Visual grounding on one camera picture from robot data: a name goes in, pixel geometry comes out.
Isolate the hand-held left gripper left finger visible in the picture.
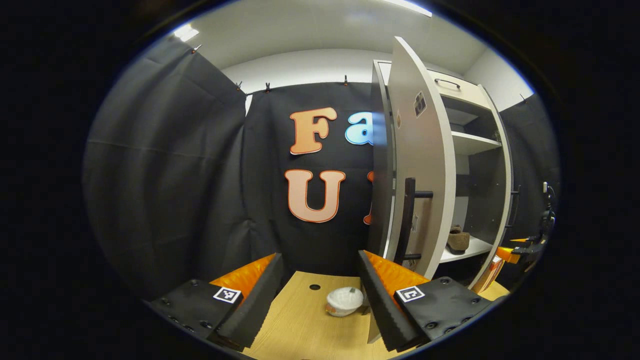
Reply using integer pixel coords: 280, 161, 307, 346
150, 252, 284, 353

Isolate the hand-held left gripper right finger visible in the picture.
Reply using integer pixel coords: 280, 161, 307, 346
357, 250, 496, 353

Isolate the brown fuzzy shoe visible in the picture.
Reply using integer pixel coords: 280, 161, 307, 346
446, 225, 471, 253

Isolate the white cabinet door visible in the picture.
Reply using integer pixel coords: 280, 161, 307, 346
367, 36, 457, 345
477, 84, 516, 293

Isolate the white shoe cabinet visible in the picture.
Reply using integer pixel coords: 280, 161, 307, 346
367, 36, 522, 346

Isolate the white cabinet shelf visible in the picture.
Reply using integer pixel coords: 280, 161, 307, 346
450, 131, 502, 156

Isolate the white cabinet drawer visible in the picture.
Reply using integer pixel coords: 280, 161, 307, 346
430, 70, 493, 111

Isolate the orange and white cardboard box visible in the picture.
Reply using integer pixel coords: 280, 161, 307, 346
472, 255, 506, 293

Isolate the white round container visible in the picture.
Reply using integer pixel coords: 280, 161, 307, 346
326, 286, 365, 318

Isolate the ceiling light panel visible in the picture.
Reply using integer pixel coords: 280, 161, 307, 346
173, 23, 200, 43

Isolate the black right door handle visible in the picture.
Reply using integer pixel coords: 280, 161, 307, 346
505, 184, 522, 230

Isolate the black door handle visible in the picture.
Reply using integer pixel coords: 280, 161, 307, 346
505, 184, 522, 230
393, 177, 434, 266

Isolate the black left door handle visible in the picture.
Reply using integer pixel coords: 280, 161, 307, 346
393, 177, 434, 266

